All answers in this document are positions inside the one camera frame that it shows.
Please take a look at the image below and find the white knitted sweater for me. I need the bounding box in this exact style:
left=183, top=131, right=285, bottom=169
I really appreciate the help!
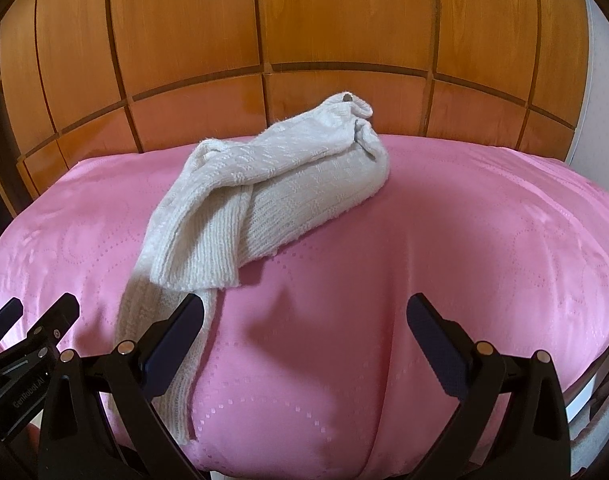
left=116, top=92, right=390, bottom=444

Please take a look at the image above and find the pink bed sheet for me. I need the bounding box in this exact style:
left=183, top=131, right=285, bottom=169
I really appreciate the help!
left=0, top=134, right=609, bottom=478

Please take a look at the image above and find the wooden headboard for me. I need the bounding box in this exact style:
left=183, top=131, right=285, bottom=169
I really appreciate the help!
left=0, top=0, right=589, bottom=196

